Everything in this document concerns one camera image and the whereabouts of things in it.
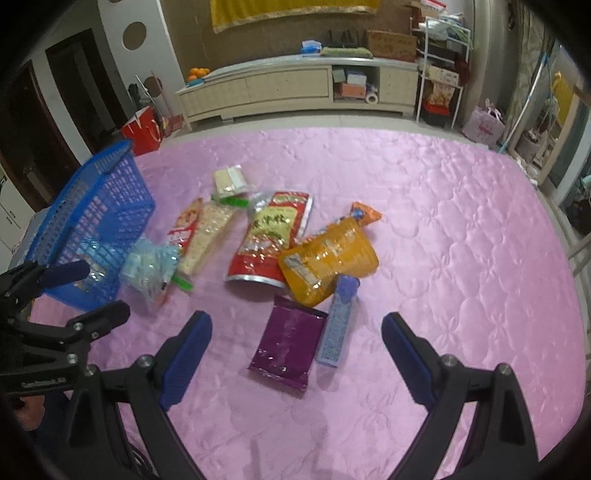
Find person's left hand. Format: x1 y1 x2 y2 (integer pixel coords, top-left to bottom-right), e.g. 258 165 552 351
13 395 45 431

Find orange chocolate bar wrapper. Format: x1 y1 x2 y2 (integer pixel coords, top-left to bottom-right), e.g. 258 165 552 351
349 202 383 227

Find pink gift bag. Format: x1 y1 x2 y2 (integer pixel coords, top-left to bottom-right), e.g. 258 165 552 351
462 99 505 148

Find blue plastic container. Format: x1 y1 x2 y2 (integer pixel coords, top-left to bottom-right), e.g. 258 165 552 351
301 40 322 55

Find pile of oranges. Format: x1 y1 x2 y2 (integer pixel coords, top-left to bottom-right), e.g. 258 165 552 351
186 67 211 83

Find green folded cloth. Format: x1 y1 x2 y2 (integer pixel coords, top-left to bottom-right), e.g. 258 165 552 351
320 46 374 59

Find light blue cupcake pack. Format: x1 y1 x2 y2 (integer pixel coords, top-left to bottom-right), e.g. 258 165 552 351
119 237 180 313
75 239 109 293

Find pink quilted tablecloth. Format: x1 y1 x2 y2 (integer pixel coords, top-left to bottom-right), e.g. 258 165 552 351
89 128 586 479

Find red cartoon snack bag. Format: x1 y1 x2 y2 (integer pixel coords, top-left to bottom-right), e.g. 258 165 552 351
166 198 204 256

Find white metal shelf rack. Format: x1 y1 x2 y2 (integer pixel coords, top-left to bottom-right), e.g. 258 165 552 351
411 8 473 129

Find blue plastic basket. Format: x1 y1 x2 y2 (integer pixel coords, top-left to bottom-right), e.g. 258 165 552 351
25 140 155 311

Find long cracker pack green ends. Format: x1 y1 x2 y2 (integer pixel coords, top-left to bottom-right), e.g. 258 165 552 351
172 196 249 293

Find blue wafer bar packet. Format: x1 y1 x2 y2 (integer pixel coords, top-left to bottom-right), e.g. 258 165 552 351
315 275 361 367

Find orange snack bag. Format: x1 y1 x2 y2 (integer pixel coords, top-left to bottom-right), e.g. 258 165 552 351
279 217 379 307

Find red paper bag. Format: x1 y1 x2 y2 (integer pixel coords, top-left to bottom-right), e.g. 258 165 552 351
121 106 162 156

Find yellow cloth covered TV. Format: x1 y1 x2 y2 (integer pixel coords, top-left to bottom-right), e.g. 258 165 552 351
209 0 381 34

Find red beef tripe snack bag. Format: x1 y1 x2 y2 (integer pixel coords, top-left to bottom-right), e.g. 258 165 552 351
225 190 314 289

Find purple snack packet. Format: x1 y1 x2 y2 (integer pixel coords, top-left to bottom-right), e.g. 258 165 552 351
249 296 328 392

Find small white cracker pack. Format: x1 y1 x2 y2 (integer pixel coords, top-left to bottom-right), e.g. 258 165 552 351
212 165 252 198

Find brown cardboard box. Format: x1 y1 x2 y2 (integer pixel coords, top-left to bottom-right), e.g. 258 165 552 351
367 30 417 62

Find cream TV cabinet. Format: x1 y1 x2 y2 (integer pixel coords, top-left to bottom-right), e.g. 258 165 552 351
176 54 419 128

